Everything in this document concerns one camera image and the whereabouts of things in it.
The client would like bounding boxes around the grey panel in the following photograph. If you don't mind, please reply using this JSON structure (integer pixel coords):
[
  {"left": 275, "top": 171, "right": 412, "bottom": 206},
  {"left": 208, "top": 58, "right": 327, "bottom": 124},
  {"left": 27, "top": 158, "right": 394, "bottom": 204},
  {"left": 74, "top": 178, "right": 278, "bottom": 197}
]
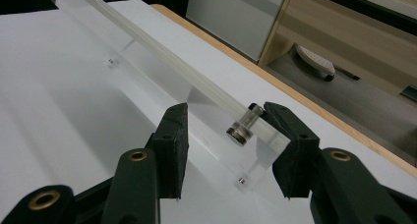
[{"left": 185, "top": 0, "right": 291, "bottom": 63}]

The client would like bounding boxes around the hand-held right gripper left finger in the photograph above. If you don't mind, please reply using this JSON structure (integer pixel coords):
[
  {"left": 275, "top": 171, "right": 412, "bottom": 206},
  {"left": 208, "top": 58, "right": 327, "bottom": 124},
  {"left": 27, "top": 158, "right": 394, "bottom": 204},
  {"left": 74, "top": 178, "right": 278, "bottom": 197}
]
[{"left": 151, "top": 102, "right": 190, "bottom": 199}]

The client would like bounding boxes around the metal standoff bolt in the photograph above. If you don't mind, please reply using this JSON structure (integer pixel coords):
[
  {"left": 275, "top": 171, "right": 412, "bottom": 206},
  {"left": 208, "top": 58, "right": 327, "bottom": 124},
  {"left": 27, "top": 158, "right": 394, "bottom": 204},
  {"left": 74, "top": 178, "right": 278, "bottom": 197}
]
[{"left": 225, "top": 103, "right": 266, "bottom": 147}]

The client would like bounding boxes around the clear acrylic plate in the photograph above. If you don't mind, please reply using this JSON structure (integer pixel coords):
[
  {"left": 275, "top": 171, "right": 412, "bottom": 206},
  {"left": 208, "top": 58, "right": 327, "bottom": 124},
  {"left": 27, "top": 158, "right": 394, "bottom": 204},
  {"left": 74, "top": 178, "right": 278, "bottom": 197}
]
[{"left": 48, "top": 0, "right": 293, "bottom": 193}]

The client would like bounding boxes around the white remote control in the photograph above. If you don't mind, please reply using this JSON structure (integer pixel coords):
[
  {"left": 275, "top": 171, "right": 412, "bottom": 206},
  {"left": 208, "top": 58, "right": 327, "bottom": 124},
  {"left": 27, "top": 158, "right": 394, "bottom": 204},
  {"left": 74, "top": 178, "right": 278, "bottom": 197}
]
[{"left": 295, "top": 44, "right": 336, "bottom": 83}]

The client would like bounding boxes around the black pen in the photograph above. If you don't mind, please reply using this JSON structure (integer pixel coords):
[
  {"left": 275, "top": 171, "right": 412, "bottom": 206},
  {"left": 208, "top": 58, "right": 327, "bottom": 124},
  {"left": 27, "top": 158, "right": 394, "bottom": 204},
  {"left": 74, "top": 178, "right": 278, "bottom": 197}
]
[{"left": 333, "top": 65, "right": 361, "bottom": 82}]

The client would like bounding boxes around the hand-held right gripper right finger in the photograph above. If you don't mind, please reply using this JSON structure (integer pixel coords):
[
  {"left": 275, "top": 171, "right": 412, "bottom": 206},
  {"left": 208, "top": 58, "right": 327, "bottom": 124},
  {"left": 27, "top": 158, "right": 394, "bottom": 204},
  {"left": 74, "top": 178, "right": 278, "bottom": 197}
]
[{"left": 263, "top": 101, "right": 321, "bottom": 199}]

